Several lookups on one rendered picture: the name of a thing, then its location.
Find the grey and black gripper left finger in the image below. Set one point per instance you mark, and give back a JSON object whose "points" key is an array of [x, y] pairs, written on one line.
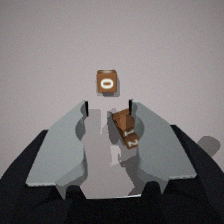
{"points": [[54, 160]]}

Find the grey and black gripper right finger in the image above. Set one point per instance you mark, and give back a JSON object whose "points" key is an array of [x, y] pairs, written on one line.
{"points": [[167, 155]]}

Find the brown cube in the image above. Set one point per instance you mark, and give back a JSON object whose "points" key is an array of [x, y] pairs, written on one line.
{"points": [[130, 138], [107, 81]]}

